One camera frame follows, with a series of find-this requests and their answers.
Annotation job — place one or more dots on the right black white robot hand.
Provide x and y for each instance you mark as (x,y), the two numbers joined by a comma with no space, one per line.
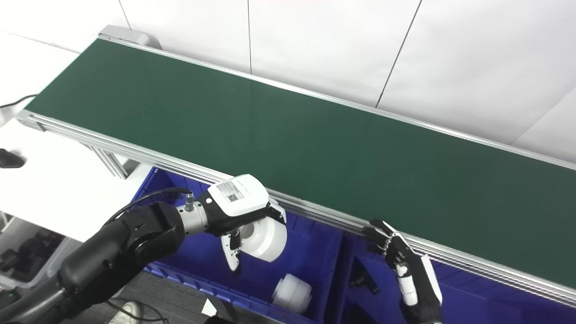
(414,279)

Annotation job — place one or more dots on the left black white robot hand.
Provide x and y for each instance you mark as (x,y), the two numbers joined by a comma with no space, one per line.
(234,195)

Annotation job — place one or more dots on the white cylindrical plastic part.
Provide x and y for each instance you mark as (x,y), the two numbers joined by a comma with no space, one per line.
(292,294)
(267,240)

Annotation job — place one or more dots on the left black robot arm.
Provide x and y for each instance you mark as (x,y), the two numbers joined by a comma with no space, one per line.
(112,252)

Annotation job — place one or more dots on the black plastic part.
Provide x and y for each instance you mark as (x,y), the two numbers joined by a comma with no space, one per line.
(364,281)

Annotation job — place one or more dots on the blue plastic bin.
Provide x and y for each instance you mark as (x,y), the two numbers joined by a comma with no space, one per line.
(310,252)
(486,301)

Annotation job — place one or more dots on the green conveyor belt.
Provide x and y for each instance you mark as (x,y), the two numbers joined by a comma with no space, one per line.
(135,155)
(315,148)

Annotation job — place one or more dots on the aluminium conveyor support leg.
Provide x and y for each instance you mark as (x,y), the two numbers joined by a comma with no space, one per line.
(112,164)

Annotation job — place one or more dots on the grey conveyor end housing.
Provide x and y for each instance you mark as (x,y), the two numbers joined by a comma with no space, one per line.
(123,35)

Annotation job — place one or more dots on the white plastic parts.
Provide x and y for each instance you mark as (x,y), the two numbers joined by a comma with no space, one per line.
(128,312)

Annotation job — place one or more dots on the black parts heap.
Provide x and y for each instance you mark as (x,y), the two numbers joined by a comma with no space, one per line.
(31,252)

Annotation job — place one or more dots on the clear plastic storage box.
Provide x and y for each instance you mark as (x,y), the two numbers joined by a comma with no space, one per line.
(9,225)

